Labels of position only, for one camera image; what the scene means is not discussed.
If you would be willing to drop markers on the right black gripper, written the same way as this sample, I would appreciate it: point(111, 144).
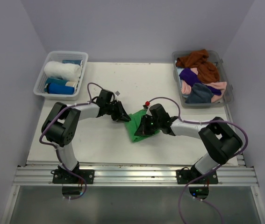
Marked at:
point(143, 129)

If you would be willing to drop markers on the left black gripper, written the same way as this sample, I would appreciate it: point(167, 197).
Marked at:
point(121, 115)

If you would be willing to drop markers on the green towel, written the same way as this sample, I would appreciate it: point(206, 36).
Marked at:
point(133, 125)

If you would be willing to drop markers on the white towel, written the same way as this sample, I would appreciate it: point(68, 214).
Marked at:
point(65, 71)

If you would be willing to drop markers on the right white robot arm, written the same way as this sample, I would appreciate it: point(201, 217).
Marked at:
point(220, 141)

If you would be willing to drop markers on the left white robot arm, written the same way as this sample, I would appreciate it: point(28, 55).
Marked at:
point(60, 126)

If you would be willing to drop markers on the pink towel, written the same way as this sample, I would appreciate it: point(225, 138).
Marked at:
point(218, 85)

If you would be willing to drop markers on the dark grey-blue towel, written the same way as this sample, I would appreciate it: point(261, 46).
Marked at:
point(200, 94)

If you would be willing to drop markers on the light blue towel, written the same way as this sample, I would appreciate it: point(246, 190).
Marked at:
point(179, 70)

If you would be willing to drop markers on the purple towel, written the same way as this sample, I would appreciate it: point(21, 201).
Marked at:
point(189, 78)

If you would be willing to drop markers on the teal rolled towel with swirl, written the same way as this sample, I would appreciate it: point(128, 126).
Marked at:
point(76, 62)

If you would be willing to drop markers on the blue rolled towel front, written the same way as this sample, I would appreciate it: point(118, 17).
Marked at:
point(53, 88)

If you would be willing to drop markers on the teal and cream rolled towel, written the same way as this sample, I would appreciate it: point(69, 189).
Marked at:
point(61, 82)

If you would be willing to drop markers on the brown towel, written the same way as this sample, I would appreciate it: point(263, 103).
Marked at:
point(207, 71)

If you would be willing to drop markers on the white plastic basket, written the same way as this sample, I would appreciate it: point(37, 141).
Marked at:
point(58, 56)

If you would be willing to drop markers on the clear plastic bin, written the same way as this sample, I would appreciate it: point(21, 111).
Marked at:
point(217, 61)

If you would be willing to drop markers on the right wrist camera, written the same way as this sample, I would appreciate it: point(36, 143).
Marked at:
point(146, 105)

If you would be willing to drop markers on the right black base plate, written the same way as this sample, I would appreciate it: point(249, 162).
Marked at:
point(186, 175)

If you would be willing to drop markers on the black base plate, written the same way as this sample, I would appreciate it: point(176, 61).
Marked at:
point(61, 176)
point(186, 175)

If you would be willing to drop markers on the aluminium mounting rail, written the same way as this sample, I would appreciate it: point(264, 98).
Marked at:
point(41, 174)

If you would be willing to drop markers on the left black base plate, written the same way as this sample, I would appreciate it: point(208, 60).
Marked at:
point(61, 176)

